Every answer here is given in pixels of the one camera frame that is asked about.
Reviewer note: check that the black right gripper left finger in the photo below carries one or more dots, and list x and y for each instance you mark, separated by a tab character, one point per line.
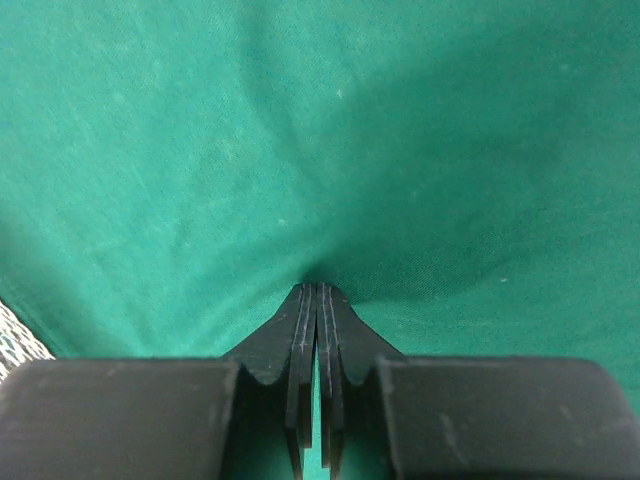
244	415

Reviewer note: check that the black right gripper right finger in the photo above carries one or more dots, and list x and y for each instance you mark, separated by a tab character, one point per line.
388	415

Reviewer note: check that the dark green surgical cloth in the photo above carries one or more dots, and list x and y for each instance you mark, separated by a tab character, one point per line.
466	173

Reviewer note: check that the metal wire mesh tray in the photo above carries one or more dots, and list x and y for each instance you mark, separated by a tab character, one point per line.
18	344

